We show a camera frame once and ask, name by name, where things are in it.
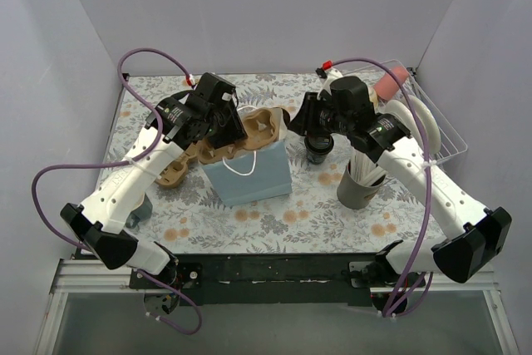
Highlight black coffee cup lid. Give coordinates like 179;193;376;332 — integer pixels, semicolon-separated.
304;136;334;154

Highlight black coffee cup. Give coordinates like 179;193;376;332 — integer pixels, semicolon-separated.
307;149;329;165

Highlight single brown cup carrier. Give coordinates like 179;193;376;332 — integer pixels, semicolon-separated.
197;107;292;166

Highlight light blue paper bag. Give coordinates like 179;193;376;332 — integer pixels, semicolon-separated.
203;141;292;206

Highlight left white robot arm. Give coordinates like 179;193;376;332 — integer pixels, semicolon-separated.
60;72;247;288

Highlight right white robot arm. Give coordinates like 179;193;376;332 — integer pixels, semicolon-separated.
288;76;511;287

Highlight pink plastic cup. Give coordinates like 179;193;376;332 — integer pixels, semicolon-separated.
373;66;409;101

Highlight front white plate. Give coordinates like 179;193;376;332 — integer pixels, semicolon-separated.
385;100;419;135

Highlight white plate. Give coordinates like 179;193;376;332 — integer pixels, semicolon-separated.
401;95;441;156
385;100;419;135

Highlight brown cardboard cup sleeves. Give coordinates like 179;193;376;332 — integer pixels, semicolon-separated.
155;144;197;189

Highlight grey cup with straws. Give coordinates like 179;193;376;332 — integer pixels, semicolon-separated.
337;150;387;210

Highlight back white plate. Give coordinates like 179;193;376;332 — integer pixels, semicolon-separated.
401;95;441;156

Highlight white paper cup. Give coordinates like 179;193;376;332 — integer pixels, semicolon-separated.
126;194;153;229

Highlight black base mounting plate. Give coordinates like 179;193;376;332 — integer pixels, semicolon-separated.
128;251;425;308

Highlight white wire dish rack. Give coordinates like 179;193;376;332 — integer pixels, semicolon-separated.
378;72;468;166

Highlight aluminium frame rail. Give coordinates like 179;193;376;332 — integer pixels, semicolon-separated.
50;259;520;354

